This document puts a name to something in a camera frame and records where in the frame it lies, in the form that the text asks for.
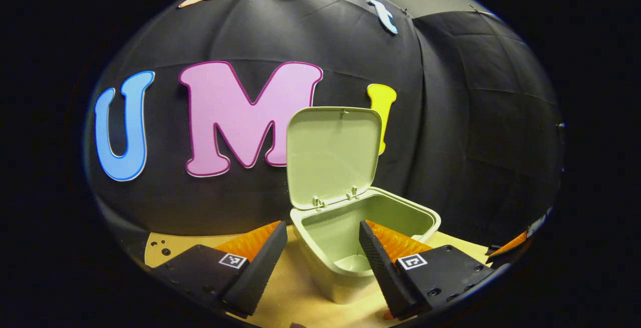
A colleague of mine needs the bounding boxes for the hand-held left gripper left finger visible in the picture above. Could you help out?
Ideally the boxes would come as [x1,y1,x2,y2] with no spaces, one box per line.
[150,220,288,317]

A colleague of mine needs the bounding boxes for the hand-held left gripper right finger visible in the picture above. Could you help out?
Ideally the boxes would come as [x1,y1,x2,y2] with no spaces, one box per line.
[359,219,496,319]

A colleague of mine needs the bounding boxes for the pale green desktop garbage bin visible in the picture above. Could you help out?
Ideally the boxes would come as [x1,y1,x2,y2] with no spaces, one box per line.
[286,107,442,304]

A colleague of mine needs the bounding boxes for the wooden desktop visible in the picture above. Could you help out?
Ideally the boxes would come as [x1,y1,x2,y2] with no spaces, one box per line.
[144,232,494,328]

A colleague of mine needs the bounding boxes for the black backdrop cloth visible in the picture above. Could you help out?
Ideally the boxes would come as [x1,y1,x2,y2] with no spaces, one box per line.
[83,0,564,248]

